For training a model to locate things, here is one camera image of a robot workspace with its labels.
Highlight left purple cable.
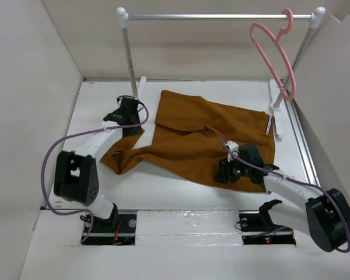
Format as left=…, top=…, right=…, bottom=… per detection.
left=40, top=94, right=149, bottom=243

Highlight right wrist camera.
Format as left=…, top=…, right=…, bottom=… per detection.
left=225, top=141, right=239, bottom=162

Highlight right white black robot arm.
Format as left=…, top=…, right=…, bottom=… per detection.
left=215, top=138, right=350, bottom=253

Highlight pink plastic hanger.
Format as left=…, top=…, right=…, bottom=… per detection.
left=250, top=8, right=296, bottom=101

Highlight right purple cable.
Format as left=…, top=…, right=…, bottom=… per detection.
left=220, top=137, right=350, bottom=253

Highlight white metal clothes rack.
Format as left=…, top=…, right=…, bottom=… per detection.
left=116, top=6, right=326, bottom=139

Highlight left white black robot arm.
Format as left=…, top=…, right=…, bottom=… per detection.
left=53, top=96, right=149, bottom=232

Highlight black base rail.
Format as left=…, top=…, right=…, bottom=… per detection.
left=82, top=209, right=296, bottom=247

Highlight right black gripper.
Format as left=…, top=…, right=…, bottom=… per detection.
left=213, top=153, right=251, bottom=184

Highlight brown trousers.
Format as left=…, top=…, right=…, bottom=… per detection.
left=100, top=90, right=275, bottom=193

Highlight purple cable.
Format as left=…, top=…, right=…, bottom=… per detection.
left=220, top=137, right=350, bottom=253
left=40, top=94, right=149, bottom=243

